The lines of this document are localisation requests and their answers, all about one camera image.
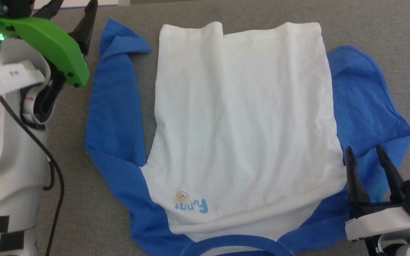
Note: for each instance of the blue and white t-shirt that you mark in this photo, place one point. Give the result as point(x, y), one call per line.
point(244, 124)

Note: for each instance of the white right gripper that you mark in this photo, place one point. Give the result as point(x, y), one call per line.
point(383, 220)

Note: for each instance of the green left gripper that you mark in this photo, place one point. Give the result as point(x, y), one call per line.
point(52, 42)

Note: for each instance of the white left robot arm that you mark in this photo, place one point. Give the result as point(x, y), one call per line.
point(2, 149)

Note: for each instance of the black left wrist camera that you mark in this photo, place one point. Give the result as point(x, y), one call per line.
point(18, 7)

